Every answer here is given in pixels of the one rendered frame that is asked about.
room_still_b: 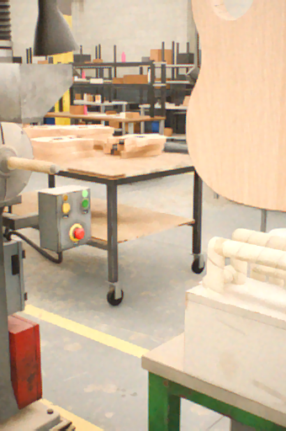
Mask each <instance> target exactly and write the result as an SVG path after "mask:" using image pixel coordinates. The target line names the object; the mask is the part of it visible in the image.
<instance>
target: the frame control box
mask: <svg viewBox="0 0 286 431"><path fill-rule="evenodd" d="M83 189H86V190H87V191H88V195H87V197H86V198H83V197H82V190H83ZM63 194H68V197H69V198H68V201H66V202H64V201H63V200H62V195H63ZM38 197H39V218H40V247H39V246H38V245H36V244H35V243H33V242H32V240H30V239H29V238H28V237H26V236H24V235H23V234H21V233H20V232H18V231H10V232H8V234H7V237H6V238H5V239H4V242H11V240H12V238H11V236H12V235H16V236H18V237H20V238H21V239H23V240H24V242H27V243H28V244H29V245H30V246H31V247H33V248H34V249H35V250H38V251H39V252H40V254H42V255H43V256H44V257H46V258H48V259H49V260H51V261H52V262H54V263H60V262H62V260H63V251H65V250H67V249H70V248H73V247H79V246H81V245H84V244H89V243H91V199H90V188H88V187H82V186H76V185H67V186H63V187H58V188H53V189H44V190H40V191H39V192H38ZM83 200H88V201H89V204H88V207H87V208H83V207H82V201H83ZM65 203H67V204H69V207H70V209H69V211H68V212H64V211H63V206H64V205H65ZM78 227H81V228H82V229H83V230H84V236H83V238H82V239H77V238H76V237H75V234H74V232H75V230H77V228H78ZM42 248H45V249H50V250H52V251H56V254H58V259H57V258H54V257H52V256H51V255H49V254H48V253H47V252H46V251H45V250H44V249H42Z"/></svg>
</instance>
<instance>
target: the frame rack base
mask: <svg viewBox="0 0 286 431"><path fill-rule="evenodd" d="M184 374H187V375H191V376H193V377H196V378H198V379H200V380H205V381H207V382H209V383H211V385H213V386H218V387H220V388H222V389H225V390H227V391H231V392H234V393H235V394H238V395H241V396H242V397H245V398H246V399H249V400H251V401H254V402H258V403H260V404H262V405H265V406H268V407H271V408H273V410H275V411H279V412H282V413H284V414H286V287H285V286H282V285H276V284H271V283H268V282H264V281H260V280H256V279H249V278H246V283H245V284H244V285H234V284H232V283H231V282H230V283H228V285H226V286H224V293H223V295H222V296H210V295H207V290H206V289H205V288H204V286H203V285H202V284H200V285H197V286H195V287H193V289H190V290H187V291H185V330H184Z"/></svg>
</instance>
